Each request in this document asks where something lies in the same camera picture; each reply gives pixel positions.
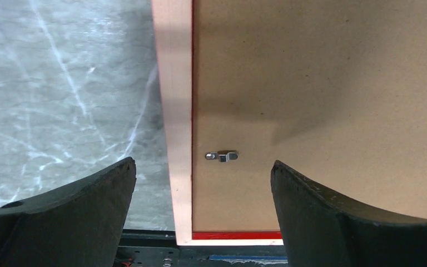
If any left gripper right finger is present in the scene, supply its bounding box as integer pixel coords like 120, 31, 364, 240
270, 161, 427, 266

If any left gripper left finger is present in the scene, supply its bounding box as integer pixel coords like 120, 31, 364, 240
0, 157, 136, 266

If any brown backing board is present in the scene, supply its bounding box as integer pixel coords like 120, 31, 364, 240
192, 1, 427, 232

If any orange wooden picture frame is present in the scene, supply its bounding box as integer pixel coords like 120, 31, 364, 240
151, 1, 283, 246

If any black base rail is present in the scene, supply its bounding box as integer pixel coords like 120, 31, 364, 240
113, 229, 288, 267

